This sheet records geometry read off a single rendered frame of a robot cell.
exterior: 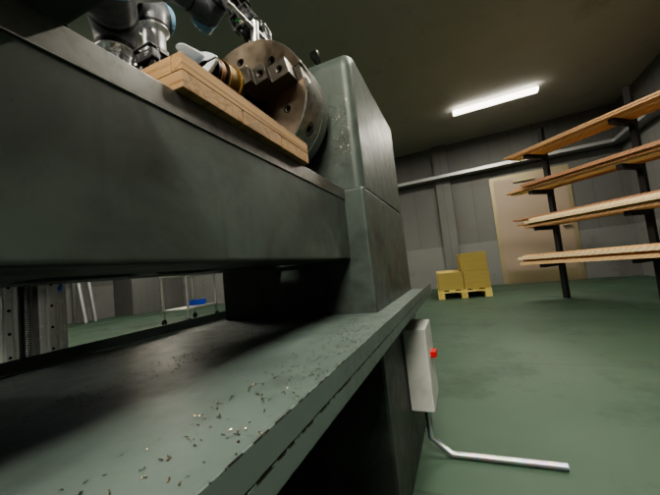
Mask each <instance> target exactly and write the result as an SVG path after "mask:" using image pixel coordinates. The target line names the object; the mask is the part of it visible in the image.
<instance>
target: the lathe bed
mask: <svg viewBox="0 0 660 495"><path fill-rule="evenodd" d="M344 199H345V190H344V189H342V188H340V187H339V186H337V185H335V184H334V183H332V182H330V181H328V180H327V179H325V178H323V177H322V176H320V175H318V174H316V173H315V172H313V171H311V170H310V169H308V168H306V167H304V166H303V165H302V164H300V163H299V162H297V161H295V160H293V159H292V158H290V157H288V156H287V155H285V154H283V153H282V152H280V151H278V150H276V149H275V148H273V147H271V146H270V145H268V144H266V143H264V142H263V141H261V140H259V139H258V138H256V137H253V136H252V135H250V134H248V133H247V132H245V131H243V130H241V129H240V128H238V127H236V126H235V125H233V124H231V123H229V122H228V121H226V120H224V119H223V118H221V117H219V116H217V115H216V114H214V113H212V112H211V111H209V110H207V109H205V108H204V107H202V106H200V105H199V104H197V103H195V102H193V101H192V100H190V99H188V98H187V97H185V96H183V95H181V94H180V93H179V92H177V91H176V90H174V89H172V88H170V87H169V86H167V85H165V84H164V83H162V82H159V81H158V80H156V79H154V78H153V77H151V76H149V75H147V74H146V73H144V72H142V71H141V70H139V69H137V68H136V67H134V66H132V65H130V64H129V63H127V62H125V61H124V60H122V59H120V58H118V57H117V56H115V55H113V54H112V53H110V52H108V51H106V50H105V49H103V48H101V47H100V46H98V45H96V44H94V43H93V42H91V41H89V40H88V39H86V38H84V37H82V36H81V35H79V34H77V33H76V32H74V31H72V30H70V29H69V28H67V27H65V26H63V25H61V24H59V23H58V22H56V21H54V20H53V19H51V18H49V17H47V16H46V15H44V14H42V13H41V12H39V11H37V10H35V9H34V8H32V7H31V6H30V5H28V4H26V3H24V2H23V1H21V0H0V288H11V287H24V286H39V285H53V284H68V283H81V282H96V281H110V280H125V279H138V278H153V277H167V276H182V275H196V274H210V273H225V272H239V271H253V270H262V269H271V268H279V267H288V266H296V265H305V264H312V263H321V262H329V261H337V260H346V259H350V258H351V251H350V242H349V233H348V224H347V215H346V206H345V201H344Z"/></svg>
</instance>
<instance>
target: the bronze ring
mask: <svg viewBox="0 0 660 495"><path fill-rule="evenodd" d="M212 75H213V76H214V77H216V78H217V79H218V80H220V81H221V82H223V83H224V84H226V85H227V86H228V87H230V88H231V89H232V90H234V91H235V92H236V93H238V94H239V95H241V96H242V97H243V98H245V95H246V92H245V91H244V90H243V89H244V78H243V75H242V73H241V71H240V70H239V69H237V68H236V67H234V66H230V65H229V64H228V63H227V62H226V61H224V60H220V59H219V58H218V63H217V65H216V67H215V69H214V71H213V72H212Z"/></svg>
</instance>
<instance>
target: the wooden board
mask: <svg viewBox="0 0 660 495"><path fill-rule="evenodd" d="M141 71H142V72H144V73H146V74H147V75H149V76H151V77H153V78H154V79H156V80H158V81H159V82H161V83H164V84H165V85H167V86H169V87H170V88H172V89H174V90H176V91H177V92H179V93H180V94H181V95H183V96H185V97H187V98H188V99H190V100H192V101H193V102H195V103H197V104H199V105H200V106H202V107H204V108H205V109H207V110H209V111H211V112H212V113H214V114H216V115H217V116H219V117H221V118H223V119H224V120H226V121H228V122H229V123H231V124H233V125H235V126H236V127H238V128H240V129H241V130H243V131H245V132H247V133H248V134H250V135H252V136H253V137H255V138H258V139H259V140H261V141H263V142H264V143H266V144H268V145H270V146H271V147H273V148H275V149H276V150H278V151H280V152H282V153H283V154H285V155H287V156H288V157H290V158H292V159H293V160H295V161H297V162H299V163H300V164H302V165H306V164H308V154H307V144H306V143H305V142H303V141H302V140H301V139H299V138H298V137H296V136H295V135H293V134H292V133H291V132H289V131H288V130H287V129H285V128H284V127H283V126H281V125H280V124H278V123H277V122H276V121H274V120H273V119H272V118H270V117H269V116H268V115H266V114H265V113H264V112H262V111H261V110H260V109H258V108H257V107H255V106H254V105H253V104H251V103H250V102H249V101H247V100H246V99H245V98H243V97H242V96H241V95H239V94H238V93H236V92H235V91H234V90H232V89H231V88H230V87H228V86H227V85H226V84H224V83H223V82H221V81H220V80H218V79H217V78H216V77H214V76H213V75H212V74H210V73H209V72H208V71H206V70H205V69H204V68H202V67H201V66H200V65H199V64H198V63H196V62H195V61H194V60H192V59H191V58H190V57H188V56H187V55H186V54H184V53H183V52H182V51H179V52H177V53H175V54H173V55H171V56H169V57H167V58H165V59H163V60H161V61H159V62H157V63H155V64H152V65H150V66H148V67H146V68H144V69H142V70H141Z"/></svg>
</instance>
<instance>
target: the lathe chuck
mask: <svg viewBox="0 0 660 495"><path fill-rule="evenodd" d="M283 57H285V58H286V59H287V60H288V61H289V63H290V64H291V65H292V66H293V67H295V66H296V65H297V64H299V65H300V66H302V68H303V70H304V72H305V75H306V77H304V78H302V79H301V80H299V81H298V82H295V83H294V84H292V85H291V86H289V87H288V88H286V89H284V90H283V91H281V92H280V93H278V94H277V95H275V96H273V97H272V98H270V99H269V100H267V101H266V102H265V106H264V109H263V112H264V113H265V114H266V115H268V116H269V117H270V118H272V119H273V120H274V121H276V122H277V123H278V124H280V125H281V126H283V127H284V128H285V129H287V130H288V131H289V132H291V133H292V134H293V135H295V136H296V137H297V138H299V139H301V140H302V141H303V142H305V143H306V144H307V152H309V150H310V149H311V147H312V146H313V144H314V142H315V140H316V138H317V135H318V132H319V129H320V126H321V121H322V113H323V104H322V96H321V92H320V89H319V86H318V84H317V81H316V80H315V78H314V76H313V75H312V74H311V73H310V71H309V70H308V69H307V68H306V66H305V65H304V64H303V62H302V61H301V60H300V59H299V57H298V56H297V55H296V54H295V53H294V52H293V51H292V50H291V49H290V48H289V47H288V46H286V45H285V44H283V43H281V42H278V41H275V40H271V39H258V40H253V41H250V42H247V43H245V44H243V45H241V46H239V47H237V48H236V49H234V50H233V51H231V52H230V53H229V54H228V55H227V56H226V57H225V58H224V59H223V60H224V61H226V62H227V63H228V64H229V65H230V66H234V67H236V68H237V69H241V68H242V67H243V66H245V65H247V66H248V67H249V68H250V69H251V70H252V69H254V68H255V67H257V66H258V65H260V64H261V63H263V64H264V65H265V66H266V67H267V68H268V67H270V66H271V65H273V64H274V63H275V62H277V61H278V60H280V59H281V58H283ZM249 102H250V103H251V104H253V105H254V106H255V107H257V108H258V109H260V108H261V107H262V106H263V105H264V104H263V103H262V104H260V103H259V102H258V101H257V100H255V99H254V98H253V97H251V98H250V99H249ZM309 122H311V123H312V124H313V129H312V132H311V134H310V135H309V136H306V135H305V128H306V126H307V124H308V123H309Z"/></svg>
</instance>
